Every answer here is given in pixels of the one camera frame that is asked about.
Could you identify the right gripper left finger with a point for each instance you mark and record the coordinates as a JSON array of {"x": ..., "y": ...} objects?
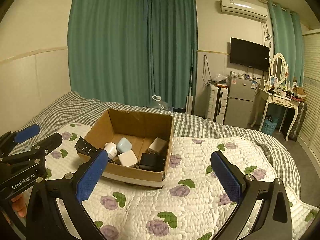
[{"x": 78, "y": 189}]

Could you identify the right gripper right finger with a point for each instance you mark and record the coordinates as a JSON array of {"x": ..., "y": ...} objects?
[{"x": 241, "y": 189}]

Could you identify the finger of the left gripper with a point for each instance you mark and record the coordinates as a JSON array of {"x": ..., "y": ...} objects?
[
  {"x": 38, "y": 151},
  {"x": 22, "y": 134}
]

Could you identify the black TV remote control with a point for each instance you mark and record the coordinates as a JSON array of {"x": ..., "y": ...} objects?
[{"x": 85, "y": 150}]

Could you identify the white red-capped bottle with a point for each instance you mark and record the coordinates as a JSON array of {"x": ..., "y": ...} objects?
[{"x": 111, "y": 149}]

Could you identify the black 65W charger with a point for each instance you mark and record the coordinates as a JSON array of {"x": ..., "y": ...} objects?
[{"x": 152, "y": 162}]

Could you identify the white 66W charger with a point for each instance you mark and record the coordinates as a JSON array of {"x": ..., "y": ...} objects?
[{"x": 157, "y": 146}]

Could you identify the person's left hand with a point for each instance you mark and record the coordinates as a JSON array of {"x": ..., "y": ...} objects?
[{"x": 19, "y": 206}]

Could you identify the white cube charger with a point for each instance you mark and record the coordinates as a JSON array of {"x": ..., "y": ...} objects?
[{"x": 128, "y": 159}]

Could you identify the checkered bed sheet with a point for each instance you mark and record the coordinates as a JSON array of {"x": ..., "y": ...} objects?
[{"x": 73, "y": 108}]

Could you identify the light blue earbuds case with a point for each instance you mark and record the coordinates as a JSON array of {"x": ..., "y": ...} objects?
[{"x": 123, "y": 145}]

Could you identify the blue plastic basket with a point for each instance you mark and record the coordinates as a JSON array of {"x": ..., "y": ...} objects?
[{"x": 269, "y": 125}]

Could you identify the brown cardboard box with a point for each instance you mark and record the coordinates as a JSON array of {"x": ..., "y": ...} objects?
[{"x": 141, "y": 129}]

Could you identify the white louvered wardrobe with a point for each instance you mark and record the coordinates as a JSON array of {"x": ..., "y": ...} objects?
[{"x": 310, "y": 129}]

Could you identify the silver mini fridge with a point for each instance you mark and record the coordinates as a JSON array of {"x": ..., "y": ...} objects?
[{"x": 240, "y": 101}]

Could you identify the white dressing table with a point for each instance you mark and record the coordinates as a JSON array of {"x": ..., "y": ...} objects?
[{"x": 278, "y": 105}]

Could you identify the white suitcase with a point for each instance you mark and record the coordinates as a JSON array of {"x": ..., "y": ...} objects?
[{"x": 216, "y": 103}]

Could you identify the white flat mop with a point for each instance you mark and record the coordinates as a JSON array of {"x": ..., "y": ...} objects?
[{"x": 189, "y": 96}]

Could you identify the large clear water jug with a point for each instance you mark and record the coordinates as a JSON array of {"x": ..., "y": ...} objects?
[{"x": 158, "y": 103}]

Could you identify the oval vanity mirror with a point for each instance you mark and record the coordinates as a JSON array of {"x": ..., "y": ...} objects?
[{"x": 279, "y": 70}]

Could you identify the green window curtain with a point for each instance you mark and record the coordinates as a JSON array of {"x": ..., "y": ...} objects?
[{"x": 129, "y": 50}]

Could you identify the green side curtain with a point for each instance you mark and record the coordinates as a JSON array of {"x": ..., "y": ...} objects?
[{"x": 288, "y": 39}]

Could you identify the white air conditioner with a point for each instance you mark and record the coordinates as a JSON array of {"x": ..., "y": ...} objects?
[{"x": 244, "y": 9}]

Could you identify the wall-mounted black television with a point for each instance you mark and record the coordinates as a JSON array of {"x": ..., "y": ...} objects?
[{"x": 249, "y": 54}]

